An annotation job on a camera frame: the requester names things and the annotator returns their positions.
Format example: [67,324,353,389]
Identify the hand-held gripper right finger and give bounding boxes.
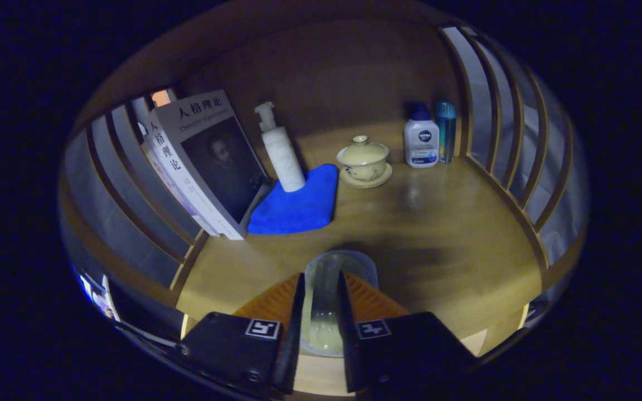
[337,270,475,397]

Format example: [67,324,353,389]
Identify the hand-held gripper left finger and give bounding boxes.
[179,272,306,397]

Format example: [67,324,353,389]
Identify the translucent pale green container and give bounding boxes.
[300,250,379,358]

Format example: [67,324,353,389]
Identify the wooden countertop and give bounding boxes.
[176,120,544,397]

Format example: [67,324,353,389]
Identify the wooden cabinet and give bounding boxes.
[59,0,589,357]

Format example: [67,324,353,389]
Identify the blue cloth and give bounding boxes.
[247,163,339,236]

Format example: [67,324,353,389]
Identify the thin pale purple book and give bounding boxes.
[142,125,221,237]

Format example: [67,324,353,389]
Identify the white pump bottle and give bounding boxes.
[254,101,306,193]

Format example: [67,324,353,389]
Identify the beige lidded teacup with saucer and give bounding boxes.
[336,135,394,189]

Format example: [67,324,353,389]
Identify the thick white book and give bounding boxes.
[151,89,271,241]

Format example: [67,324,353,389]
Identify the white lotion bottle blue cap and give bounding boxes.
[403,102,440,169]

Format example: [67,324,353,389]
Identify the teal bottle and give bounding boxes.
[434,100,458,165]

